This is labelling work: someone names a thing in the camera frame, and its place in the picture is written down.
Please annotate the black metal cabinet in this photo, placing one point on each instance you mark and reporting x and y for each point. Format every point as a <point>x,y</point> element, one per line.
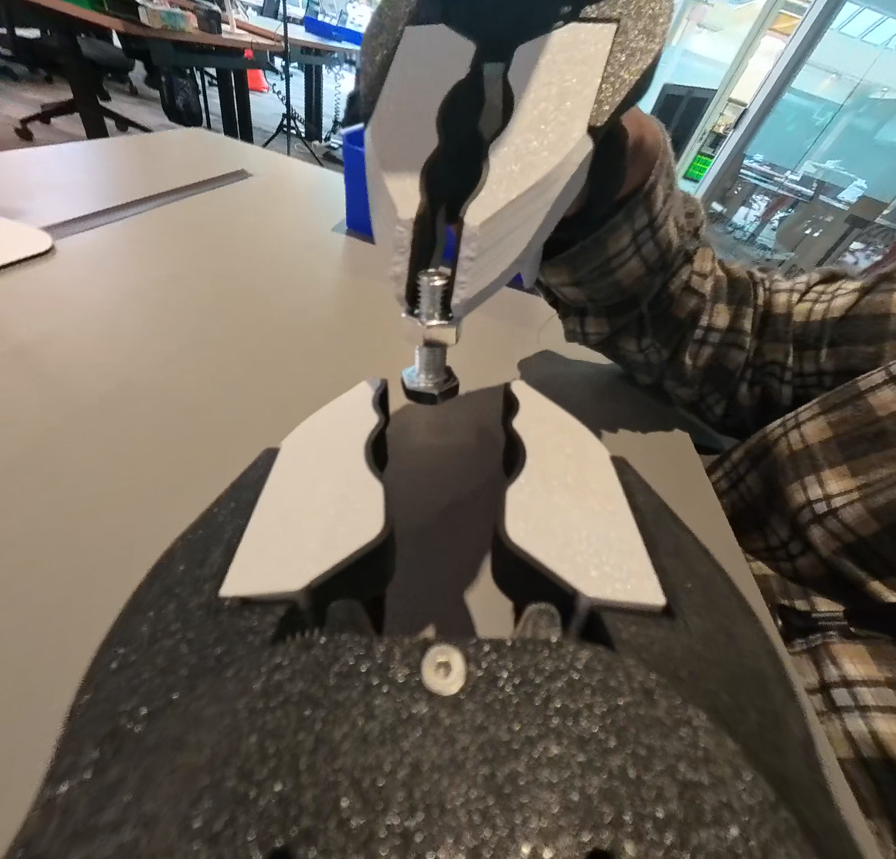
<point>682,113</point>

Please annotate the black backpack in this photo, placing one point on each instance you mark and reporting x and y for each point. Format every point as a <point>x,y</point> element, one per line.
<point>182,99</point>

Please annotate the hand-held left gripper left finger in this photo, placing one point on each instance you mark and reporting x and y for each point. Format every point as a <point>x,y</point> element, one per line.
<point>308,509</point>

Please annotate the blue plastic storage bin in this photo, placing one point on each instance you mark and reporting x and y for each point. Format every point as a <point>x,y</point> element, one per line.
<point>353,173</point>

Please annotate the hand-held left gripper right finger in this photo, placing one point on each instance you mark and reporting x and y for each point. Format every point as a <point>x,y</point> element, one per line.
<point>581,516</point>

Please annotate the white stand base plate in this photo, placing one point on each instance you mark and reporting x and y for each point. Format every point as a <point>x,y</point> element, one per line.
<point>21,243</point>

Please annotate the orange traffic cone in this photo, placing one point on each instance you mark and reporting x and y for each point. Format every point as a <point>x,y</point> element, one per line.
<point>258,82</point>

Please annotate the person's right hand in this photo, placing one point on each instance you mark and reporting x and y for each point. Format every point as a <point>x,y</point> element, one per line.
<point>630,159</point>

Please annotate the wooden office desk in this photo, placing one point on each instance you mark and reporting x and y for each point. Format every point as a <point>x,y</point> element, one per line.
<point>140,29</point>

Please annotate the low blue tray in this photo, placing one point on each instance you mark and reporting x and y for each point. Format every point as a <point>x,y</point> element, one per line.
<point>332,30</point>

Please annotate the person's right forearm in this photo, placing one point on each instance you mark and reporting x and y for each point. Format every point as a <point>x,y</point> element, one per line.
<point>700,313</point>

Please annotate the operator arm plaid sleeve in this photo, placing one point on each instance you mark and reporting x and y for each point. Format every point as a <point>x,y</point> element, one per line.
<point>826,495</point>

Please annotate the silver hex bolt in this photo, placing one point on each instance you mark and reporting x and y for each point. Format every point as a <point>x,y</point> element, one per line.
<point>430,383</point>

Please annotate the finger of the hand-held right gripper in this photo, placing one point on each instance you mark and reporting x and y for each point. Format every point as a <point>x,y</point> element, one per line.
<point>546,138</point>
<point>406,117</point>

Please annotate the black office chair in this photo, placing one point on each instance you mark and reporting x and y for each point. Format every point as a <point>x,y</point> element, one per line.
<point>105,61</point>

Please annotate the silver hex nut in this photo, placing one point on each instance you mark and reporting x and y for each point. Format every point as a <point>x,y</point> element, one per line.
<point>435,328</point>

